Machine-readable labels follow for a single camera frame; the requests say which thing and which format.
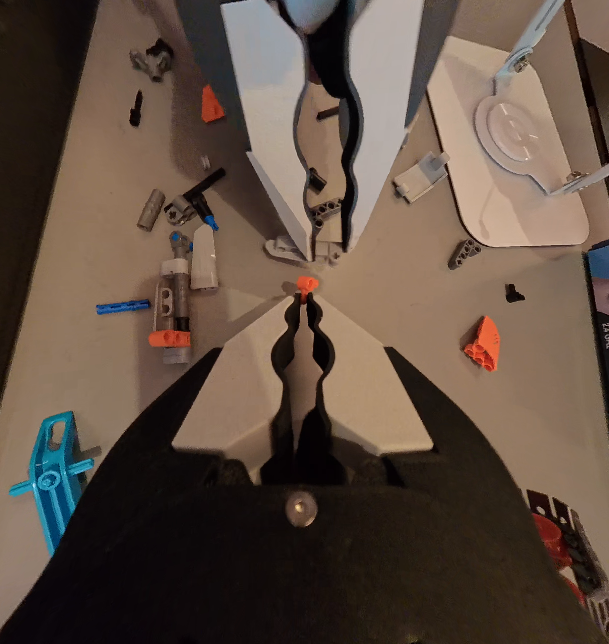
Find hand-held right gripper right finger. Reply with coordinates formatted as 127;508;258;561
307;297;433;456

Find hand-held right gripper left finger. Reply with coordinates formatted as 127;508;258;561
172;296;295;483

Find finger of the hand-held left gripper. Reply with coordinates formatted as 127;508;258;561
220;0;319;262
337;0;427;253

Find small grey holed beam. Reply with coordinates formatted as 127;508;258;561
264;236;343;266

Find orange wedge panel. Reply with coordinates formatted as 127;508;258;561
201;85;226;123
463;315;500;373

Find grey and black connector assembly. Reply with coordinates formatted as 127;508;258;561
130;39;174;82

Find light grey hinged panel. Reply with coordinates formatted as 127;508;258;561
392;151;451;203

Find long black axle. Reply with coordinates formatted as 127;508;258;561
183;168;227;200

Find dark grey angled beam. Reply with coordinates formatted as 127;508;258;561
447;239;483;271
309;197;344;229

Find black angled connector blue pin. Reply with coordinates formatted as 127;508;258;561
191;194;220;232

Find grey cylinder assembly orange connector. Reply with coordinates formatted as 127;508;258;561
148;230;194;365

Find grey cross connector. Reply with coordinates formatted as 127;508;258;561
164;194;197;225

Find blue holed rod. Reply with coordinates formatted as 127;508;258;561
96;299;151;316

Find white curved panel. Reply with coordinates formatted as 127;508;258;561
190;224;220;291

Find grey tube connector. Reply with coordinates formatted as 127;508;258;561
136;189;167;232

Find turquoise plastic tool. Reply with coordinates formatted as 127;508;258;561
9;411;102;557

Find toy tracked robot orange wheels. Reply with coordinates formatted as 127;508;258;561
522;489;609;644

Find dark textured mat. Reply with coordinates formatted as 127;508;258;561
0;0;101;453

